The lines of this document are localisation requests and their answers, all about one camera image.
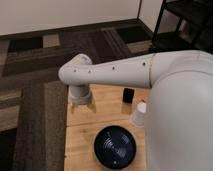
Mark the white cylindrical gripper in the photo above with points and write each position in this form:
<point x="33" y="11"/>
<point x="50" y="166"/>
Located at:
<point x="81" y="95"/>

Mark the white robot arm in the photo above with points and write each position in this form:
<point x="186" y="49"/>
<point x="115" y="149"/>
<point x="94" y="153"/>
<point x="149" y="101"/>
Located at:
<point x="179" y="113"/>

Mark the black metal shelf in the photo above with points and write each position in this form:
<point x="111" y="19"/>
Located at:
<point x="194" y="16"/>

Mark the dark blue bowl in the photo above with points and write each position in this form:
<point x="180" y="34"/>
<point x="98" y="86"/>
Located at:
<point x="115" y="147"/>

